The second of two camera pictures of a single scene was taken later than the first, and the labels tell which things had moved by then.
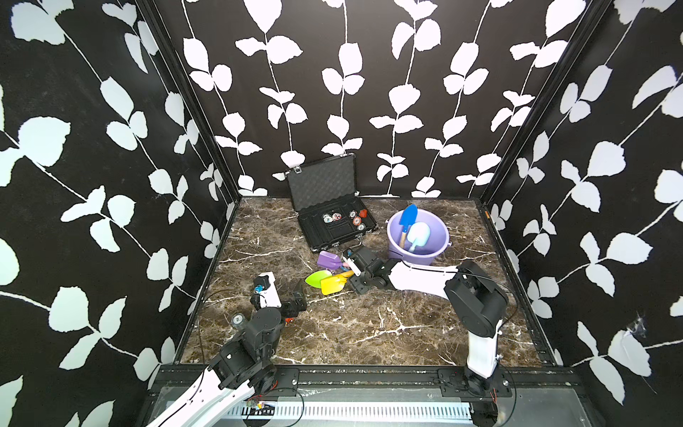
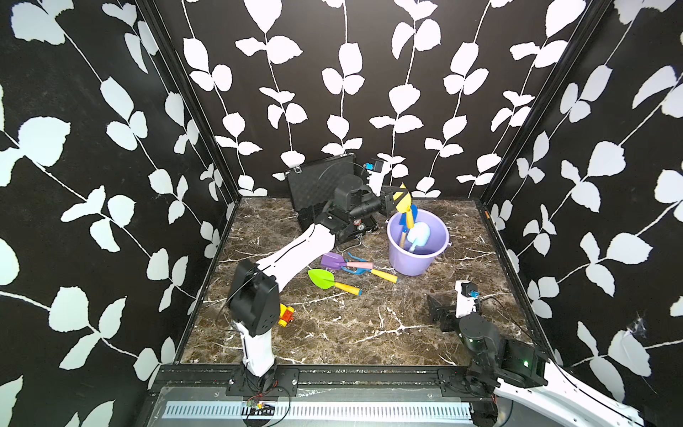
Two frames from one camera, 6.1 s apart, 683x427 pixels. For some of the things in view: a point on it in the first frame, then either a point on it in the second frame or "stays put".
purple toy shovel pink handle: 330,261 stays put
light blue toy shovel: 418,234 stays put
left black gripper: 292,310 -> 384,199
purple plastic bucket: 438,242 stays put
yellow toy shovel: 335,283 -> 405,205
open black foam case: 325,197 stays put
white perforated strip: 349,410 stays put
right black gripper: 356,284 -> 449,313
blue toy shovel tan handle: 408,217 stays put
